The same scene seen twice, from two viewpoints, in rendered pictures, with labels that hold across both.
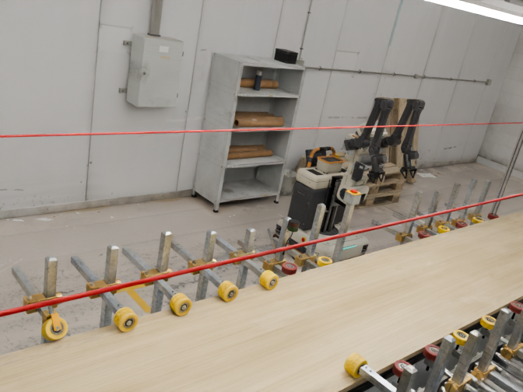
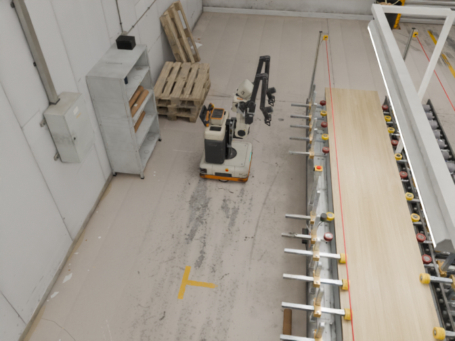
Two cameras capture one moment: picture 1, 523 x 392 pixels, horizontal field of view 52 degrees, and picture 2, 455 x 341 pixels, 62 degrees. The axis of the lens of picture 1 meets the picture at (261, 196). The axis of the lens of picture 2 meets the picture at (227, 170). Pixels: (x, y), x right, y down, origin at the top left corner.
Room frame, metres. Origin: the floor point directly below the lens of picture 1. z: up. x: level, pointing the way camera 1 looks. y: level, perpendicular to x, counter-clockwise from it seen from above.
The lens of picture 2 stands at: (1.36, 1.78, 3.65)
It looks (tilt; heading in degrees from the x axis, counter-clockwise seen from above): 43 degrees down; 323
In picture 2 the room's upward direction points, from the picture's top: straight up
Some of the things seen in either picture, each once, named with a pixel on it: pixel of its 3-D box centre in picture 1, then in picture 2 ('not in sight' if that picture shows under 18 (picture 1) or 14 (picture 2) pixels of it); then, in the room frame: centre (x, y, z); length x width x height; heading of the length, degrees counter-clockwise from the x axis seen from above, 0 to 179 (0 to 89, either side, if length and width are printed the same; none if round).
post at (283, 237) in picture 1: (279, 257); (314, 231); (2.64, -0.16, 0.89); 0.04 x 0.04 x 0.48; 45
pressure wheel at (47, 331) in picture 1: (54, 329); not in sight; (1.62, 0.64, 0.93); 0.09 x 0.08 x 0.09; 45
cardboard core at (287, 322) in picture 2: not in sight; (287, 325); (2.39, 0.29, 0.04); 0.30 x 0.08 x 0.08; 135
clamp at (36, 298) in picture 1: (43, 301); not in sight; (1.74, 0.74, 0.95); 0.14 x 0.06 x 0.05; 135
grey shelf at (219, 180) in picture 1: (247, 133); (129, 113); (5.58, 0.27, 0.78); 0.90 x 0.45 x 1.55; 135
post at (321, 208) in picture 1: (312, 242); (314, 208); (2.81, -0.34, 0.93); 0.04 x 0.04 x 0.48; 45
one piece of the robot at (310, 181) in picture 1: (324, 194); (219, 134); (4.67, -0.56, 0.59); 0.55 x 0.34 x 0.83; 135
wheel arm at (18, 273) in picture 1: (30, 291); not in sight; (1.79, 0.82, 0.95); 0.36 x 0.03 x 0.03; 45
